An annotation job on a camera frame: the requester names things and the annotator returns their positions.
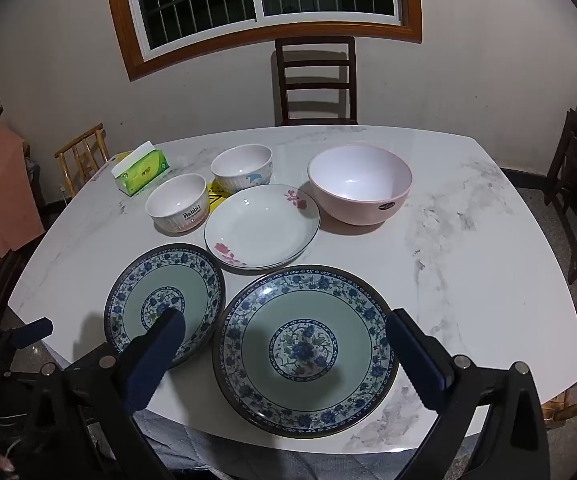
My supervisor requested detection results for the large blue patterned plate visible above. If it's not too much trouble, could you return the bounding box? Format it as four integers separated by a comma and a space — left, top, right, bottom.
212, 265, 400, 438

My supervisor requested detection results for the small blue patterned plate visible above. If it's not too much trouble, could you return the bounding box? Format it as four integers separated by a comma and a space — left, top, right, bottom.
103, 243, 226, 368

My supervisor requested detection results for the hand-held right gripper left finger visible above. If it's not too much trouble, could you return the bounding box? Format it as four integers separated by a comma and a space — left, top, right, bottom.
28, 307, 189, 480

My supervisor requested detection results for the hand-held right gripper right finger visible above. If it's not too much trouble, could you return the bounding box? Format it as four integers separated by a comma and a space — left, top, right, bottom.
386, 308, 552, 480

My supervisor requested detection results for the bamboo chair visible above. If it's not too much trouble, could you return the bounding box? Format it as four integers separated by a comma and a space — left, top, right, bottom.
54, 123, 112, 196
541, 285, 577, 428

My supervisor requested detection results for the large pink bowl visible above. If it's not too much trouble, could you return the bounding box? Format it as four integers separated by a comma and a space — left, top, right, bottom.
307, 143, 413, 226

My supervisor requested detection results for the white bowl with blue print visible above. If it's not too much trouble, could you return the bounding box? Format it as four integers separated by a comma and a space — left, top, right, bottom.
211, 144, 274, 193

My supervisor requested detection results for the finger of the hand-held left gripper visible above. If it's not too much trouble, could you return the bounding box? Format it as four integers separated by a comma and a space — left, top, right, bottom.
0, 317, 54, 361

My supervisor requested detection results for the yellow round sticker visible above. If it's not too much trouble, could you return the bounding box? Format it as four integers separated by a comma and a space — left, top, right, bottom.
206, 182, 242, 216

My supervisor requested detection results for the white floral plate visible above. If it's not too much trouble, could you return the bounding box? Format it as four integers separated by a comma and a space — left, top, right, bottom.
204, 184, 322, 267
207, 240, 302, 274

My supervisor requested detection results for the wooden framed barred window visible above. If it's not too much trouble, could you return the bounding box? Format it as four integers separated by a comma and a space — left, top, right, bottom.
103, 0, 423, 81

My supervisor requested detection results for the grey quilted cloth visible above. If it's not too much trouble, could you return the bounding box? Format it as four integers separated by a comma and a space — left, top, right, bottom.
133, 407, 474, 480

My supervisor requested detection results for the green tissue box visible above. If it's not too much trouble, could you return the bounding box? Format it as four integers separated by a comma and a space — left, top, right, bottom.
111, 142, 170, 197

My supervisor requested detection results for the dark wooden chair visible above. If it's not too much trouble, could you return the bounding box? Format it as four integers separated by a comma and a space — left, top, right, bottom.
0, 240, 36, 341
274, 36, 359, 127

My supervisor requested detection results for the small white ribbed bowl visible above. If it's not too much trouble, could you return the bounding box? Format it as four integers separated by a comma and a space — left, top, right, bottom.
145, 173, 209, 235

